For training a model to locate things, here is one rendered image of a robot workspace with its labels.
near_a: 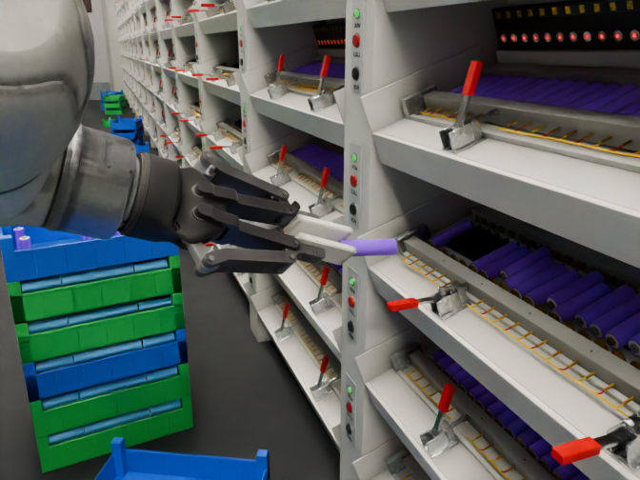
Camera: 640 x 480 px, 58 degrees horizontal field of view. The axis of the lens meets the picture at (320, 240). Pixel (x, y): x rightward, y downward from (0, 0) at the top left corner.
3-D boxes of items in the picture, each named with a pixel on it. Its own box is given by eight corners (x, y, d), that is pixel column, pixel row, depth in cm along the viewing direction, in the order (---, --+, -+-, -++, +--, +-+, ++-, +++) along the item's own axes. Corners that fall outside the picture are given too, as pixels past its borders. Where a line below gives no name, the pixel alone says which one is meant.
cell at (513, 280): (556, 272, 67) (510, 298, 66) (546, 267, 68) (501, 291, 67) (553, 259, 66) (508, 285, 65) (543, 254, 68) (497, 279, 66)
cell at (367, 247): (396, 238, 63) (339, 239, 62) (397, 254, 63) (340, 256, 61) (391, 239, 65) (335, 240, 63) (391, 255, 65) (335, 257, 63)
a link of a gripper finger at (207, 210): (198, 199, 51) (196, 211, 51) (305, 235, 57) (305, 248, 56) (181, 222, 54) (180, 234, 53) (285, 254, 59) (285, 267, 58)
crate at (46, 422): (35, 439, 109) (29, 403, 107) (30, 387, 126) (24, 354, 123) (190, 395, 123) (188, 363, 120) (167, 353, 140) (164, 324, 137)
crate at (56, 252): (7, 283, 99) (-2, 239, 96) (4, 249, 116) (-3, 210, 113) (179, 254, 113) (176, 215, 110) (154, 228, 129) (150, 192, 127)
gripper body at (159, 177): (137, 208, 45) (243, 232, 50) (141, 128, 50) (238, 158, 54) (109, 254, 50) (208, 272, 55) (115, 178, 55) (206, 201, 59)
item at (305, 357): (348, 465, 106) (323, 410, 100) (263, 324, 160) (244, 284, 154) (440, 410, 110) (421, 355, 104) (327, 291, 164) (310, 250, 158)
